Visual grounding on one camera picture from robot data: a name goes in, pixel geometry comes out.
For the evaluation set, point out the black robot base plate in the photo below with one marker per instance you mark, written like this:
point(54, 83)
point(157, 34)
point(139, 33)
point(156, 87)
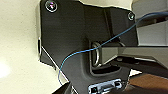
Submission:
point(66, 30)

